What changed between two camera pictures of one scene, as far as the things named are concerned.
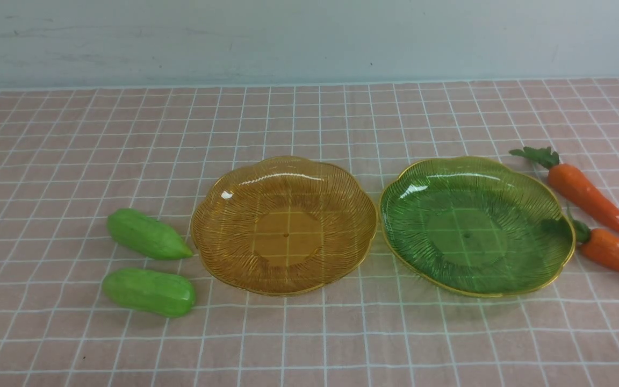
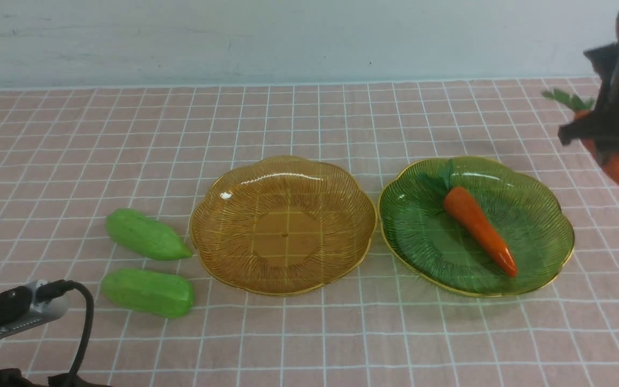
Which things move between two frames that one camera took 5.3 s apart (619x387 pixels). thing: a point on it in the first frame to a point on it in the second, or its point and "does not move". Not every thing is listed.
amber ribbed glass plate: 283,226 does not move
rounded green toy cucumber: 156,292 does not move
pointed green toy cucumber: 144,235 does not move
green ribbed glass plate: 472,227 does not move
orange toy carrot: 599,246 to 475,219
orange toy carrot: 570,183 to 612,165
